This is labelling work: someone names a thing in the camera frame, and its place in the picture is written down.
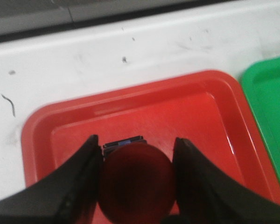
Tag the red plastic tray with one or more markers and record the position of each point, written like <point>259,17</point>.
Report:
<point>209,108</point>

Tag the green plastic tray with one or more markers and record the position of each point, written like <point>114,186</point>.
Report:
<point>261,86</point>

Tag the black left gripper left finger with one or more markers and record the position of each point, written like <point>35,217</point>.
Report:
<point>66,196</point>

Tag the red mushroom push button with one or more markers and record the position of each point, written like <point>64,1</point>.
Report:
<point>136,185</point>

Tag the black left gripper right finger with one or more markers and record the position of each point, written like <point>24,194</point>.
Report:
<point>206,195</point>

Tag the grey stone ledge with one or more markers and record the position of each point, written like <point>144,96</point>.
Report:
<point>18,16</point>

